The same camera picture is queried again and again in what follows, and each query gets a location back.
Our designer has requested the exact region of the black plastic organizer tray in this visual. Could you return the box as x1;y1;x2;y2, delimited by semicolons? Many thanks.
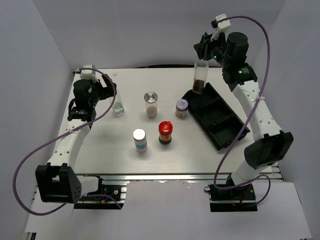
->
182;82;244;151

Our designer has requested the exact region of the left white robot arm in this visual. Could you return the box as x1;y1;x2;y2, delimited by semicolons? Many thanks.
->
35;74;117;204

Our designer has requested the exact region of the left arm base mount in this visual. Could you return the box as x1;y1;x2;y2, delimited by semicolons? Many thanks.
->
74;175;128;210

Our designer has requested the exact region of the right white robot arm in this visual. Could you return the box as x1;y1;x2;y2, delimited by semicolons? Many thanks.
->
193;32;294;200

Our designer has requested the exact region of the small white-lid sauce jar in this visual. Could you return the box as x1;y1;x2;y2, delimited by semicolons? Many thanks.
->
175;99;188;118

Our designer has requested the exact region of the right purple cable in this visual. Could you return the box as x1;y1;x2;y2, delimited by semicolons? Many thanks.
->
213;15;272;207

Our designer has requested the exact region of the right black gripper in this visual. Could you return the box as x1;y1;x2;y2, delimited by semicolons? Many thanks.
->
192;29;230;69

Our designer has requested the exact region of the red-lid dark sauce jar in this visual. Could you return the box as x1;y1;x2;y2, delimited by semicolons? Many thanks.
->
158;121;173;145

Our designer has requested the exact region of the aluminium table frame rail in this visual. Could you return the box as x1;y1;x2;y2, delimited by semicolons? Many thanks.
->
74;68;253;181

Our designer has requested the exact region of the blue-label silver-lid shaker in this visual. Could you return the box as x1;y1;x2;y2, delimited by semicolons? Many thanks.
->
132;128;148;153

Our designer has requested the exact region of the clear silver-lid spice jar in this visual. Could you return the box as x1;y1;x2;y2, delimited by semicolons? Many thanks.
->
143;91;158;119

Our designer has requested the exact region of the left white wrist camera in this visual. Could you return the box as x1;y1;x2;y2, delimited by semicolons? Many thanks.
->
75;63;99;83

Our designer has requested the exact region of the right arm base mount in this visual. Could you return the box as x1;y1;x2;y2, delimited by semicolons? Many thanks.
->
203;184;258;213

